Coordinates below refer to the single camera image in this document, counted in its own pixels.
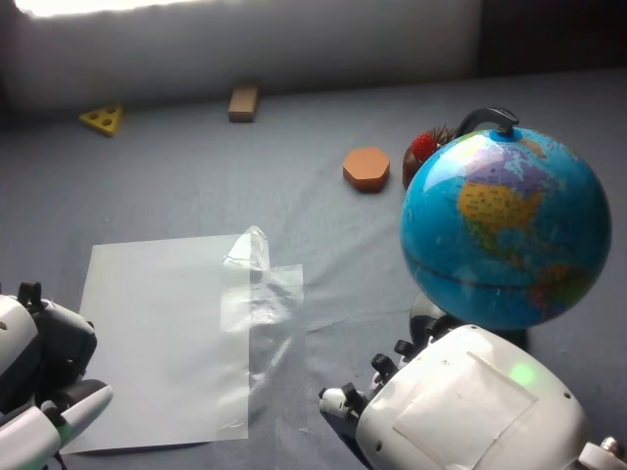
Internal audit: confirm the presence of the chocolate cake toy with strawberry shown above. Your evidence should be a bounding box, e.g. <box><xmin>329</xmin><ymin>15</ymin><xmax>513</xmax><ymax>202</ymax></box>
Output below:
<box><xmin>402</xmin><ymin>123</ymin><xmax>459</xmax><ymax>191</ymax></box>

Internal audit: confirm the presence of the tan rectangular wooden block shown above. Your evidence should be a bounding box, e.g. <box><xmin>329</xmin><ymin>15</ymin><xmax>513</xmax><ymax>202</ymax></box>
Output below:
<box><xmin>227</xmin><ymin>82</ymin><xmax>262</xmax><ymax>123</ymax></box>

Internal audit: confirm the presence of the grey table cloth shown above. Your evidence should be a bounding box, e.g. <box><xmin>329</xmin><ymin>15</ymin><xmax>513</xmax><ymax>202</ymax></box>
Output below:
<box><xmin>0</xmin><ymin>68</ymin><xmax>627</xmax><ymax>470</ymax></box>

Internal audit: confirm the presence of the blue desk globe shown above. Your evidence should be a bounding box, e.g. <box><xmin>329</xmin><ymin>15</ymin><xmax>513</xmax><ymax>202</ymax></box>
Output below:
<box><xmin>400</xmin><ymin>107</ymin><xmax>612</xmax><ymax>353</ymax></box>

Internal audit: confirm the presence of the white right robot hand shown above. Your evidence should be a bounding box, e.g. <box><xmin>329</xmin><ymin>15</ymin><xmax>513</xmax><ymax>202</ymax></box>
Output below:
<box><xmin>317</xmin><ymin>292</ymin><xmax>594</xmax><ymax>470</ymax></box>

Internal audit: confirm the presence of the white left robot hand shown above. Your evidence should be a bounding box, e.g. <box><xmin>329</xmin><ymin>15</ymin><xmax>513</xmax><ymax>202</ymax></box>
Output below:
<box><xmin>0</xmin><ymin>281</ymin><xmax>115</xmax><ymax>469</ymax></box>

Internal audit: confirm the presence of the clear plastic film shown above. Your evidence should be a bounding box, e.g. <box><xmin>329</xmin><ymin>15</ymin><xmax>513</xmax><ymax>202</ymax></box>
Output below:
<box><xmin>218</xmin><ymin>224</ymin><xmax>305</xmax><ymax>442</ymax></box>

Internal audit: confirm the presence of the yellow triangle block with holes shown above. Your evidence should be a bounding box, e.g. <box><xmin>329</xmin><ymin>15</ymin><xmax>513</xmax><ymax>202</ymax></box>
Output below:
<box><xmin>78</xmin><ymin>102</ymin><xmax>123</xmax><ymax>138</ymax></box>

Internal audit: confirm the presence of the orange hexagon block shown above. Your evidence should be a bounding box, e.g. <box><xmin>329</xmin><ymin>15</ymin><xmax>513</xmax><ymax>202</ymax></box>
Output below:
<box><xmin>342</xmin><ymin>147</ymin><xmax>392</xmax><ymax>193</ymax></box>

